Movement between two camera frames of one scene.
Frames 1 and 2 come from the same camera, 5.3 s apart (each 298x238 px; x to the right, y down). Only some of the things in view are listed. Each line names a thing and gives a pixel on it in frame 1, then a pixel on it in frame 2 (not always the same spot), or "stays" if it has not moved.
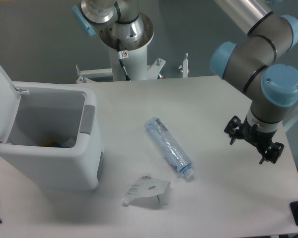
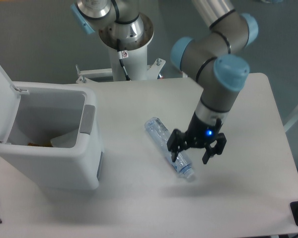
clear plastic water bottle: [176, 154] stays
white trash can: [55, 138] stays
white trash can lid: [5, 102] stays
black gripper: [259, 140] -> [199, 133]
